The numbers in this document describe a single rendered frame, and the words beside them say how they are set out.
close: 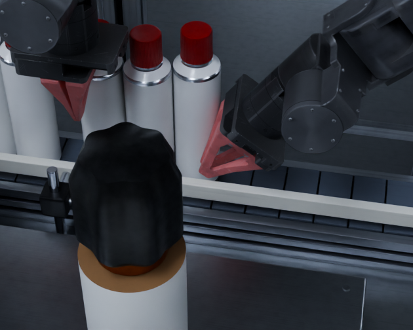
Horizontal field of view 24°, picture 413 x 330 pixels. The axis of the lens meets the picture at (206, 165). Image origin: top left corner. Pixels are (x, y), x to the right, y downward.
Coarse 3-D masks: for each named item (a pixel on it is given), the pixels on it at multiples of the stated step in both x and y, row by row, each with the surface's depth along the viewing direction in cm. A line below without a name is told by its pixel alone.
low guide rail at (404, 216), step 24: (0, 168) 109; (24, 168) 108; (72, 168) 107; (192, 192) 105; (216, 192) 105; (240, 192) 104; (264, 192) 104; (288, 192) 104; (336, 216) 104; (360, 216) 103; (384, 216) 102; (408, 216) 102
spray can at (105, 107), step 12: (120, 60) 100; (96, 72) 98; (120, 72) 100; (96, 84) 99; (108, 84) 99; (120, 84) 101; (96, 96) 100; (108, 96) 100; (120, 96) 102; (96, 108) 101; (108, 108) 101; (120, 108) 103; (84, 120) 104; (96, 120) 102; (108, 120) 103; (120, 120) 104; (84, 132) 105
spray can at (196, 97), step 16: (192, 32) 96; (208, 32) 96; (192, 48) 97; (208, 48) 97; (176, 64) 99; (192, 64) 98; (208, 64) 99; (176, 80) 99; (192, 80) 98; (208, 80) 98; (176, 96) 101; (192, 96) 100; (208, 96) 100; (176, 112) 103; (192, 112) 101; (208, 112) 102; (176, 128) 104; (192, 128) 103; (208, 128) 103; (176, 144) 106; (192, 144) 104; (176, 160) 108; (192, 160) 106; (192, 176) 108
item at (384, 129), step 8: (360, 120) 105; (368, 120) 105; (352, 128) 105; (360, 128) 105; (368, 128) 105; (376, 128) 105; (384, 128) 104; (392, 128) 104; (400, 128) 104; (408, 128) 104; (376, 136) 105; (384, 136) 105; (392, 136) 105; (400, 136) 105; (408, 136) 104
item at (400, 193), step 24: (72, 144) 115; (288, 168) 112; (312, 192) 109; (336, 192) 109; (360, 192) 109; (384, 192) 109; (408, 192) 109; (264, 216) 106; (288, 216) 106; (312, 216) 106
